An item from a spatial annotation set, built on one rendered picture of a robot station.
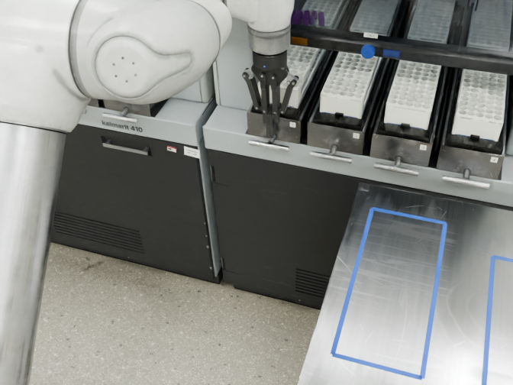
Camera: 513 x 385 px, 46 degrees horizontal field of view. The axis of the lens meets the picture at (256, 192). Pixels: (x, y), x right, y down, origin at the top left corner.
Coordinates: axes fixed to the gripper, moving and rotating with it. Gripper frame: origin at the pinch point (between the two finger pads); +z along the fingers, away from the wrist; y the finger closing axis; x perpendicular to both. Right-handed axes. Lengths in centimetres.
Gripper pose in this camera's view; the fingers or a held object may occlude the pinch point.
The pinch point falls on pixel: (271, 122)
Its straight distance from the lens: 145.3
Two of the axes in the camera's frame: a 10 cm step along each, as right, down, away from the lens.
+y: -9.5, -2.0, 2.6
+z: 0.3, 7.3, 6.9
